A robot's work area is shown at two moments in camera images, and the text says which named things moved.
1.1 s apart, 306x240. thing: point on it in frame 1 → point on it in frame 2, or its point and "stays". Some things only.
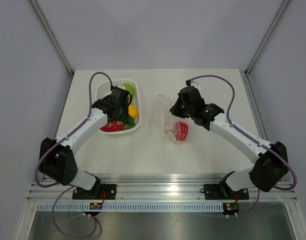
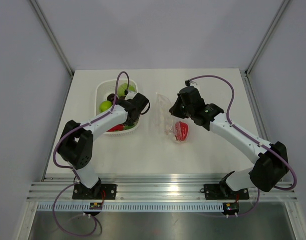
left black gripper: (124, 115) → (128, 123)
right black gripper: (176, 111) stays
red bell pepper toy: (180, 131) stays
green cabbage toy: (130, 88) stays
